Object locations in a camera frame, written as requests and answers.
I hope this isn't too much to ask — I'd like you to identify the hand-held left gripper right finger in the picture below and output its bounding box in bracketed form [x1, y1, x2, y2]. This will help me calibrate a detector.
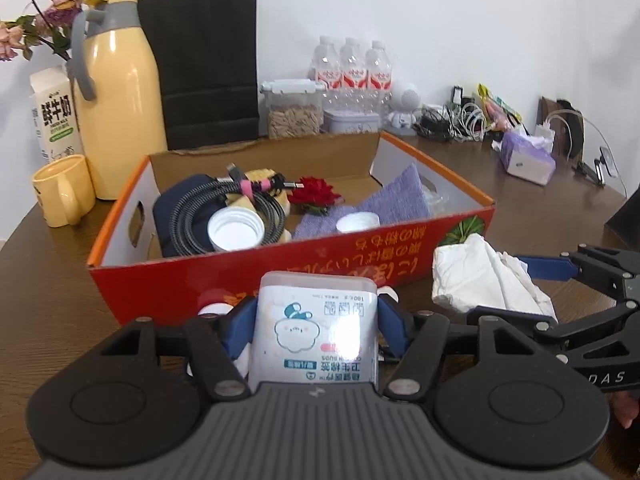
[378, 296, 532, 401]

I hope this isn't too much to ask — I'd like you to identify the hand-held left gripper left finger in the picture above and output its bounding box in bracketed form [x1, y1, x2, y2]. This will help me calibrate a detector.
[107, 299, 258, 401]

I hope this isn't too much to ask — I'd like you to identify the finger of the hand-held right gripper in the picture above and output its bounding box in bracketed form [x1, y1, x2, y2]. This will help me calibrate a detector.
[467, 300, 640, 348]
[515, 244, 640, 306]

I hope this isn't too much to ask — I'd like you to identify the orange and white cardboard box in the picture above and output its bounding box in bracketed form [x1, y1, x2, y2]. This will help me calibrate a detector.
[86, 131, 497, 329]

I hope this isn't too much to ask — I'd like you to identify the white tissue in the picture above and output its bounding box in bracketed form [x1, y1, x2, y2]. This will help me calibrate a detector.
[431, 233, 559, 320]

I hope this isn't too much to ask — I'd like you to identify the clear cotton swab box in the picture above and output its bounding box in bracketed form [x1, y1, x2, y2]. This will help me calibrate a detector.
[248, 271, 379, 394]

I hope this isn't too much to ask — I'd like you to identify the person's right hand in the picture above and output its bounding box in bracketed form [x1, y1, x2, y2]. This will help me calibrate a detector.
[610, 391, 640, 431]

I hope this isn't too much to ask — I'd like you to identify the large white round lid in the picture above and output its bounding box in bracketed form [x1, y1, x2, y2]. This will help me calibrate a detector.
[207, 208, 265, 253]

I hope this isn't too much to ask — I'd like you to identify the small white round lid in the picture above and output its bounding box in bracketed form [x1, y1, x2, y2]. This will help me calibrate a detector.
[336, 212, 381, 234]

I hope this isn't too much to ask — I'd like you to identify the purple tissue pack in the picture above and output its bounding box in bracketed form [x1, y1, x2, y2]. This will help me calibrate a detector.
[499, 127, 558, 186]

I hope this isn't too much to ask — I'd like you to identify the dark blue pouch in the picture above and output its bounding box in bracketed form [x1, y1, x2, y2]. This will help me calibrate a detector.
[152, 174, 236, 259]

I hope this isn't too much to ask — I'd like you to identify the purple cloth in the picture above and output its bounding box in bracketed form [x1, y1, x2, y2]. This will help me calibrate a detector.
[292, 162, 435, 240]

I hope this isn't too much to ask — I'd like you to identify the clear plastic packaging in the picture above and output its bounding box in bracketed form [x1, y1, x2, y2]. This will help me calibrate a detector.
[419, 177, 454, 212]

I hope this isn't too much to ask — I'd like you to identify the brown paper bag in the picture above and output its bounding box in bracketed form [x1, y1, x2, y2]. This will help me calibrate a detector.
[537, 96, 585, 164]

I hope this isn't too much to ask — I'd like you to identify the red artificial flower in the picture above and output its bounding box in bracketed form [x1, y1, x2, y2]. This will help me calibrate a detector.
[287, 176, 345, 210]

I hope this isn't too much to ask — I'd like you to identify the colourful snack packet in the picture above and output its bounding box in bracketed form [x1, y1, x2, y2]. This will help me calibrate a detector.
[477, 83, 524, 134]

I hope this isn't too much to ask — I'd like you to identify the pale printed tin box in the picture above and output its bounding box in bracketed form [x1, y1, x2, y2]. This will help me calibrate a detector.
[322, 108, 381, 135]

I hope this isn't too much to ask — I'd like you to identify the clear container of seeds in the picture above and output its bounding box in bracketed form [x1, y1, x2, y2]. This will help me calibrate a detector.
[259, 80, 326, 141]

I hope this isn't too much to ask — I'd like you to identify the white robot-shaped speaker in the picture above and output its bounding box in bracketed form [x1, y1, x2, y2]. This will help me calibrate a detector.
[387, 82, 424, 136]

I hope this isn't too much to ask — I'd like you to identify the yellow mug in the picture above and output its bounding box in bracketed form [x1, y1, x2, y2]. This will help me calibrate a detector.
[31, 154, 97, 229]

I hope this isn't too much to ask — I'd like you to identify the yellow thermos jug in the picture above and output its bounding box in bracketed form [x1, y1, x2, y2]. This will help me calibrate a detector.
[67, 0, 169, 201]

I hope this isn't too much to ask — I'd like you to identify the clear water bottle red label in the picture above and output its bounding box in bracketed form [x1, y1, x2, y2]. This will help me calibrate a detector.
[340, 37, 369, 111]
[310, 36, 344, 111]
[366, 40, 394, 112]

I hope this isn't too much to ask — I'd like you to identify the black paper bag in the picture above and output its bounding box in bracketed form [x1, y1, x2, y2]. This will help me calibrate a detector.
[137, 0, 260, 151]

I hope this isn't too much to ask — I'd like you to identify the white milk carton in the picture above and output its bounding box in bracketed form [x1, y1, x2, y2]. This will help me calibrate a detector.
[28, 65, 85, 164]

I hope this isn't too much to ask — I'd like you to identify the coiled braided cable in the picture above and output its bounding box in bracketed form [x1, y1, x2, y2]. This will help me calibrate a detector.
[170, 162, 306, 256]

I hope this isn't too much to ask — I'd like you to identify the tangle of charger cables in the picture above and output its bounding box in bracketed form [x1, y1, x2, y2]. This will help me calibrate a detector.
[415, 101, 494, 142]

